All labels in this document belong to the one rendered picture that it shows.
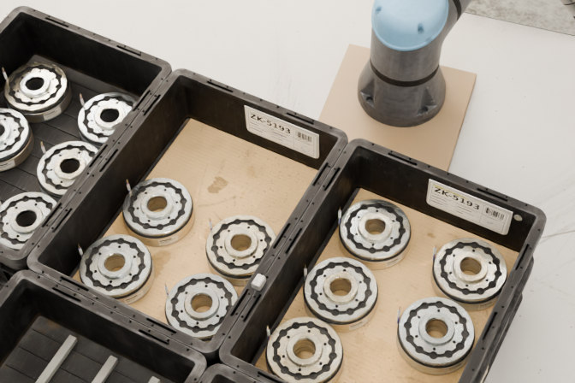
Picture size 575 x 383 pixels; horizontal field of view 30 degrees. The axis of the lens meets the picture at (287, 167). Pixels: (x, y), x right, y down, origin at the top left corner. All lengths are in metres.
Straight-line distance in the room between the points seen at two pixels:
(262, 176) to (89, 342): 0.36
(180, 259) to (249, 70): 0.50
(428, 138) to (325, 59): 0.27
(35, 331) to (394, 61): 0.69
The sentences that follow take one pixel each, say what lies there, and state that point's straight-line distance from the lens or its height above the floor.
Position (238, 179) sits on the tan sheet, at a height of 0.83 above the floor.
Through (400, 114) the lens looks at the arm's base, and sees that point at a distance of 1.80.
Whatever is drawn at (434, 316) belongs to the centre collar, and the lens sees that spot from 1.47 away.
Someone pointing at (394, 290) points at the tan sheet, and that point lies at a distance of 1.53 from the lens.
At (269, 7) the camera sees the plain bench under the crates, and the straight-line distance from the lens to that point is 2.05.
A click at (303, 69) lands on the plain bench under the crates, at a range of 1.94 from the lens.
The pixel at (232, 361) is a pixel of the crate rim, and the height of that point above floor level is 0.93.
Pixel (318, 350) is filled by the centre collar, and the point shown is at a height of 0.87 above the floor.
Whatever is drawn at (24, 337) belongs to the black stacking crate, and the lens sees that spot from 1.55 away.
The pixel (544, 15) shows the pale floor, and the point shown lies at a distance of 3.06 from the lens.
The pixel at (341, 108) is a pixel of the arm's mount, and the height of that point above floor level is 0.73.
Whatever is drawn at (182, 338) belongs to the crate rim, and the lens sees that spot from 1.39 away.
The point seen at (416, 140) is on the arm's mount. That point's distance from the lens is 1.81.
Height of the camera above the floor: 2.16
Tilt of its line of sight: 54 degrees down
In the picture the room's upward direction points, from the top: 3 degrees counter-clockwise
